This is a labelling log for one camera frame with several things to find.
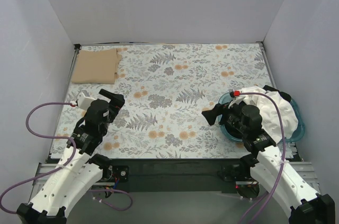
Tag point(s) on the teal plastic basket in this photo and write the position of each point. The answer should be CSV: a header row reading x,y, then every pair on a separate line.
x,y
297,134

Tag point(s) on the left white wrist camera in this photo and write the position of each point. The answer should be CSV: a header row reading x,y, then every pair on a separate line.
x,y
84,101

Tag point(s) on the aluminium frame rail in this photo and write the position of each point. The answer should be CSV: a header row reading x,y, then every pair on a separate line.
x,y
304,169

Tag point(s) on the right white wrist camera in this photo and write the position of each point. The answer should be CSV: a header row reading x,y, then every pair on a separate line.
x,y
236,98

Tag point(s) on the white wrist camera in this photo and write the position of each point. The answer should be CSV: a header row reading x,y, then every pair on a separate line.
x,y
84,101
236,98

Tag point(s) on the folded tan t-shirt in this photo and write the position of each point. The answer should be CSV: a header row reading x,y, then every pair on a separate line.
x,y
96,67

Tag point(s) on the black t-shirt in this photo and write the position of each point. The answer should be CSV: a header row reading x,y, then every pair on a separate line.
x,y
284,95

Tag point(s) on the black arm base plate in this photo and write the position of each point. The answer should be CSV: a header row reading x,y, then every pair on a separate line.
x,y
179,175

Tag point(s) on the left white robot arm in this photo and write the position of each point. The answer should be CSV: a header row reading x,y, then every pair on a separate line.
x,y
80,167

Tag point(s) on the white printed t-shirt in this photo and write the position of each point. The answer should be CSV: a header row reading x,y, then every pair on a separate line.
x,y
274,110

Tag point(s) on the floral table cloth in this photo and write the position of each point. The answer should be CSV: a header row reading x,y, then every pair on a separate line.
x,y
166,87

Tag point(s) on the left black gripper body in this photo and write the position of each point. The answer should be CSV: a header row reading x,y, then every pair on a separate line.
x,y
113,102

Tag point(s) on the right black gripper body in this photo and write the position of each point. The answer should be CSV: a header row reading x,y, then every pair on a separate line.
x,y
221,113

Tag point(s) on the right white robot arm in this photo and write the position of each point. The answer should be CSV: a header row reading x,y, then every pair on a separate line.
x,y
265,164

